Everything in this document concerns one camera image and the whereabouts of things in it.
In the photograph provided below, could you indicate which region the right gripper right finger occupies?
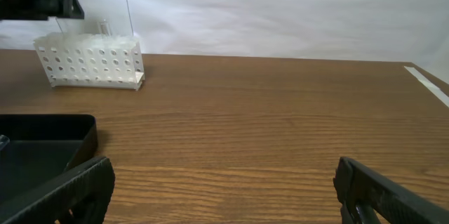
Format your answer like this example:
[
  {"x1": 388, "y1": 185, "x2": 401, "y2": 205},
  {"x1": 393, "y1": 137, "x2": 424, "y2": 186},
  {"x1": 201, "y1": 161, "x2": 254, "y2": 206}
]
[{"x1": 333, "y1": 157, "x2": 449, "y2": 224}]

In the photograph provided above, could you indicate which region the black tray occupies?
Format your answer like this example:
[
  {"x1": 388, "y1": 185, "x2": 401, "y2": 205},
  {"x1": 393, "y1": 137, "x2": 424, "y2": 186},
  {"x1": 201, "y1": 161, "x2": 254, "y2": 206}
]
[{"x1": 0, "y1": 113, "x2": 99, "y2": 205}]

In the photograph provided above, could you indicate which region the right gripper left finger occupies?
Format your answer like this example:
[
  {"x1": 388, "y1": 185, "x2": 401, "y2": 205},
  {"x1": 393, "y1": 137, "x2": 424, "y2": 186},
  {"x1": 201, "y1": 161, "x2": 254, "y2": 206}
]
[{"x1": 0, "y1": 155, "x2": 116, "y2": 224}]

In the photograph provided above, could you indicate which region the white test tube rack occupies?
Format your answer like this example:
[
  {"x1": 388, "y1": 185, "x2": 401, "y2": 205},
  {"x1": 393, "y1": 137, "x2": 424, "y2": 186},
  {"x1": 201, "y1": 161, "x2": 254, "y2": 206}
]
[{"x1": 33, "y1": 32, "x2": 146, "y2": 91}]

